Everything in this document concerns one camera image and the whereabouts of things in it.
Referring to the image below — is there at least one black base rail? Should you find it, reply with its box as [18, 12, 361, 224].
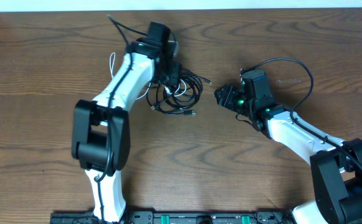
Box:
[49, 210, 295, 224]

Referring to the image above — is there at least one black USB cable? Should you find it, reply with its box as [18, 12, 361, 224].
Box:
[145, 67, 212, 116]

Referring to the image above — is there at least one white USB cable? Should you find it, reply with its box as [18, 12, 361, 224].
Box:
[109, 52, 188, 101]

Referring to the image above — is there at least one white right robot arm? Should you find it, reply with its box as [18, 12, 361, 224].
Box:
[214, 85, 362, 223]

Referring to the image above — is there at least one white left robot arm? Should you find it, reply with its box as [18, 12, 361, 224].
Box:
[71, 38, 180, 223]

